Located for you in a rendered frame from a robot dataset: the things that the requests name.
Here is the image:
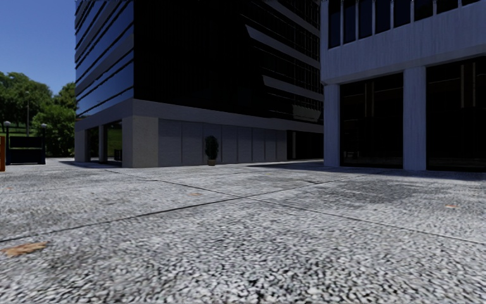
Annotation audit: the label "potted green shrub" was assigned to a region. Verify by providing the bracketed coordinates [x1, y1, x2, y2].
[204, 136, 220, 167]

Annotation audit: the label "glass tower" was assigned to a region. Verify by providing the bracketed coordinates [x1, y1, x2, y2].
[73, 0, 325, 168]

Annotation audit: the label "pale concrete building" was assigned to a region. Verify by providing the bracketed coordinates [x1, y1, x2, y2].
[320, 0, 486, 172]

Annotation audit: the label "trees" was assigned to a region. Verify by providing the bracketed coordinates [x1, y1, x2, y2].
[0, 71, 78, 158]

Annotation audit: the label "dark stairway railing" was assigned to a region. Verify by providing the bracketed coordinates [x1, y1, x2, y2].
[3, 120, 48, 166]

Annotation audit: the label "grey street lamp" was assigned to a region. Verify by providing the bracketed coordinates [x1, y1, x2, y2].
[24, 90, 31, 137]

